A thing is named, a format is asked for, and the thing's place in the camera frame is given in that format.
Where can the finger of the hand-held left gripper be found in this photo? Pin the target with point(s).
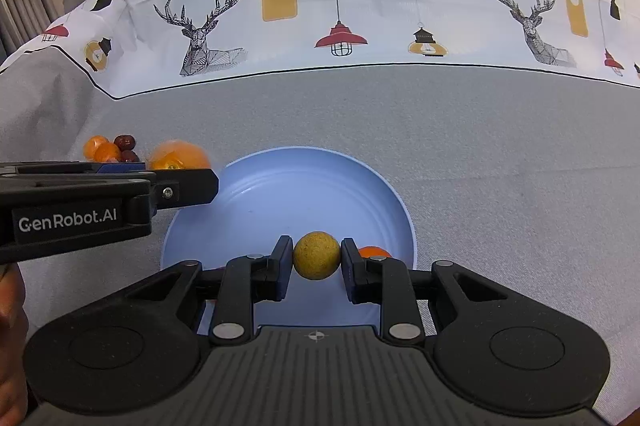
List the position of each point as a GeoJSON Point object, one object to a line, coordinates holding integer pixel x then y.
{"type": "Point", "coordinates": [185, 188]}
{"type": "Point", "coordinates": [120, 167]}

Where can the small orange kumquat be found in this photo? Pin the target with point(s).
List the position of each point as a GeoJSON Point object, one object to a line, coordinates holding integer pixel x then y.
{"type": "Point", "coordinates": [375, 252]}
{"type": "Point", "coordinates": [94, 144]}
{"type": "Point", "coordinates": [107, 153]}

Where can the person's left hand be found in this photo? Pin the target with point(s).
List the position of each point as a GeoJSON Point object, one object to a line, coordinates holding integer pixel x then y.
{"type": "Point", "coordinates": [10, 346]}

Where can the yellow-brown longan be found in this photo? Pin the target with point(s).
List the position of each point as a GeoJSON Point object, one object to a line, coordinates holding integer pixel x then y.
{"type": "Point", "coordinates": [317, 255]}

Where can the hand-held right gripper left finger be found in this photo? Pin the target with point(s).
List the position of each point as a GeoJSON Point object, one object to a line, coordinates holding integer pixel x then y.
{"type": "Point", "coordinates": [284, 268]}

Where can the large orange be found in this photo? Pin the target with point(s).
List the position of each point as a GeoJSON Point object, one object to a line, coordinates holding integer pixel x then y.
{"type": "Point", "coordinates": [177, 156]}

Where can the blue round plate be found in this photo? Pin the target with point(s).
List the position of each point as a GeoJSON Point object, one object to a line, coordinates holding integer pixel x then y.
{"type": "Point", "coordinates": [300, 196]}

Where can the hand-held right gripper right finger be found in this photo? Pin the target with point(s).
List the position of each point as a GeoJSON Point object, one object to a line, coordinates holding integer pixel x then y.
{"type": "Point", "coordinates": [348, 273]}

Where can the dried red date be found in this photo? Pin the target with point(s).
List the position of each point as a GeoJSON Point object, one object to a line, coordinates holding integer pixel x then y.
{"type": "Point", "coordinates": [131, 156]}
{"type": "Point", "coordinates": [125, 141]}

